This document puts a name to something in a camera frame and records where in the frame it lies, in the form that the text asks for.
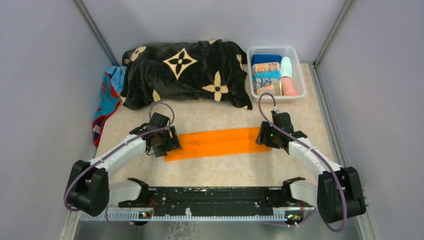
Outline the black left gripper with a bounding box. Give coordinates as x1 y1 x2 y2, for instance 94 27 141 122
152 125 182 157

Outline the pink panda towel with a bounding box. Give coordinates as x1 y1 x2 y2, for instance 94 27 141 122
281 76 298 96

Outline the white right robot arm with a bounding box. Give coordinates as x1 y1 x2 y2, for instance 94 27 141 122
256 110 367 224

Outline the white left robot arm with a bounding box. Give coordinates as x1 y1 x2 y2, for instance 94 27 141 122
63 112 181 217

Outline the orange green rolled towel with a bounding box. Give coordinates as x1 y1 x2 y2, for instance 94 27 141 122
256 82 283 96

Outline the grey patterned rolled towel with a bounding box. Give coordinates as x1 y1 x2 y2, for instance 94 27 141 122
252 77 281 90

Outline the light blue rolled towel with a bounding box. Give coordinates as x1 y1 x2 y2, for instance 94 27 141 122
252 70 281 79

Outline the white plastic basket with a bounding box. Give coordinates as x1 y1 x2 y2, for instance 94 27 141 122
247 46 306 103

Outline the beige orange rolled towel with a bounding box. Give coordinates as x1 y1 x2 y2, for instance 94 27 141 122
251 61 280 74

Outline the red blue patterned towel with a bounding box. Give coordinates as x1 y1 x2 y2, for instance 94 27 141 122
92 66 127 147

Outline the mint white rolled towel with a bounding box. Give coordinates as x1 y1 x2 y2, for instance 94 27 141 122
279 56 293 79

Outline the dark blue rolled towel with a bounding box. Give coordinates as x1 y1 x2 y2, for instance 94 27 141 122
251 54 283 65

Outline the black floral blanket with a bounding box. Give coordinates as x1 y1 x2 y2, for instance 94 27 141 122
120 39 253 110

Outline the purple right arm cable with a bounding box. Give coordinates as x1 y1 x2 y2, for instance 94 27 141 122
257 92 349 233

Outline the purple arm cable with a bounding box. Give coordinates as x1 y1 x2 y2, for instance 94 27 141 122
63 100 176 230
257 92 349 233

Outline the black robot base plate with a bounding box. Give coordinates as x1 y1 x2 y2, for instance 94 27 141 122
118 186 308 217

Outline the white slotted cable duct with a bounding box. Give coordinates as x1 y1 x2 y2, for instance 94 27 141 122
80 210 288 222

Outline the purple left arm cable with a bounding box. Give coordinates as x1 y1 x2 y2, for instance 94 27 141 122
63 100 176 230

